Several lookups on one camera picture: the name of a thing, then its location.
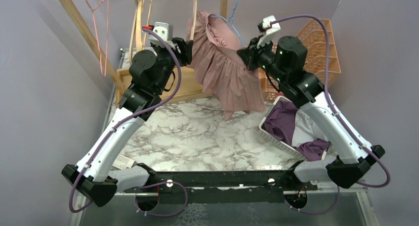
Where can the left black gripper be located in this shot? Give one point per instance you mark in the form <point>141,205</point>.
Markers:
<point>182,60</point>

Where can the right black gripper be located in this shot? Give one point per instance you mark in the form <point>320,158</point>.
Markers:
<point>250,54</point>

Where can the pink pleated skirt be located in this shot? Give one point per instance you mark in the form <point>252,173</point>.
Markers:
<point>219,69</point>

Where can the blue wire hanger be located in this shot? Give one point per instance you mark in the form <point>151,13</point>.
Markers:
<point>230,20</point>

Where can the purple garment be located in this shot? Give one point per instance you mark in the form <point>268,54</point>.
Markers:
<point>281,119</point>

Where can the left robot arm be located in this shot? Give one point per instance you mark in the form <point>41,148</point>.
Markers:
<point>151,70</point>

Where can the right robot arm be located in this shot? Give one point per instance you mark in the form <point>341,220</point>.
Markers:
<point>355,155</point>

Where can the wooden hanger right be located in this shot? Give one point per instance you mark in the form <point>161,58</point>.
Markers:
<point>195,9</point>

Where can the wooden hanger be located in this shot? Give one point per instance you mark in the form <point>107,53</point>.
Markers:
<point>195,9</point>
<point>137,40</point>

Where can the wooden hanger left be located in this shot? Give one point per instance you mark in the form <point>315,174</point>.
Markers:
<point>137,40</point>

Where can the wooden clothes rack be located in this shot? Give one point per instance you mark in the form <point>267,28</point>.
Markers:
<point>188,89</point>

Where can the orange plastic file organizer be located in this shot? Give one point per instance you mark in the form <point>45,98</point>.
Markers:
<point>313,37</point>

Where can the white garment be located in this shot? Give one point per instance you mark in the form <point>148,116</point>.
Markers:
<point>306,130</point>

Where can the white laundry basket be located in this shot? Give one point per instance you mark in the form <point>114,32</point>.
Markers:
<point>281,142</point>

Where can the small white box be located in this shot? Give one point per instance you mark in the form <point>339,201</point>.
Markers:
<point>122,162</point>

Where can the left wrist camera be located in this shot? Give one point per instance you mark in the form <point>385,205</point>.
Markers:
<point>165,32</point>

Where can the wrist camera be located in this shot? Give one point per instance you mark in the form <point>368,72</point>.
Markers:
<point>268,29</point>
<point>165,32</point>

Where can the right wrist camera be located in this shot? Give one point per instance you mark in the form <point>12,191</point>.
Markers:
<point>268,29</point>

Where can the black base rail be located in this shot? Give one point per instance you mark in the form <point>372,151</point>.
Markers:
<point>205,187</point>

